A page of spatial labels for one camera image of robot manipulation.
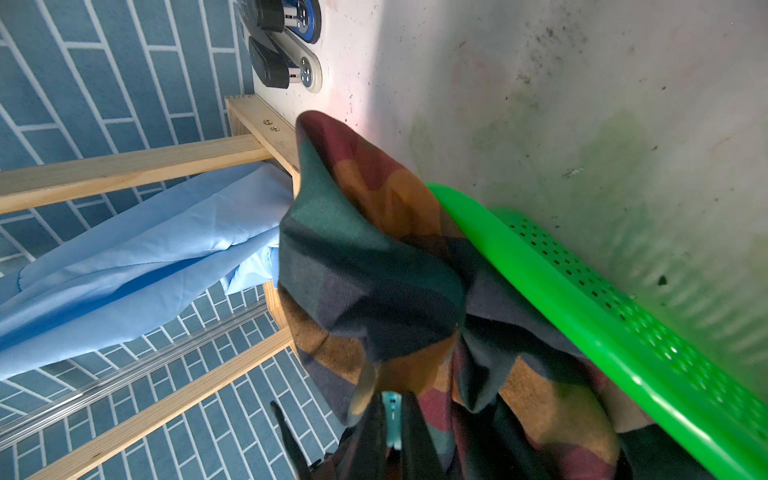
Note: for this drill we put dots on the blue black stapler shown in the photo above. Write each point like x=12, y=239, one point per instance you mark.
x=301, y=17

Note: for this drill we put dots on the light blue long-sleeve shirt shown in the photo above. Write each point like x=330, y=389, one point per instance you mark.
x=140, y=269

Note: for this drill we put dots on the teal clothespin shoulder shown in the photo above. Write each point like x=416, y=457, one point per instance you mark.
x=392, y=403

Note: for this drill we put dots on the plaid long-sleeve shirt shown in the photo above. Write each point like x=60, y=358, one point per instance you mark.
x=383, y=292

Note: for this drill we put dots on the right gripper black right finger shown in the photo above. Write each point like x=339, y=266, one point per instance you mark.
x=419, y=460

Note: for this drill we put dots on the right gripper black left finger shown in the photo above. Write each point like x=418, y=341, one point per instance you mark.
x=363, y=452

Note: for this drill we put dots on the white black stapler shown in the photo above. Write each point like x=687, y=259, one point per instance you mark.
x=280, y=59

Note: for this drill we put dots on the green plastic basket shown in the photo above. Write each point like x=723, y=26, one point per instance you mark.
x=716, y=419

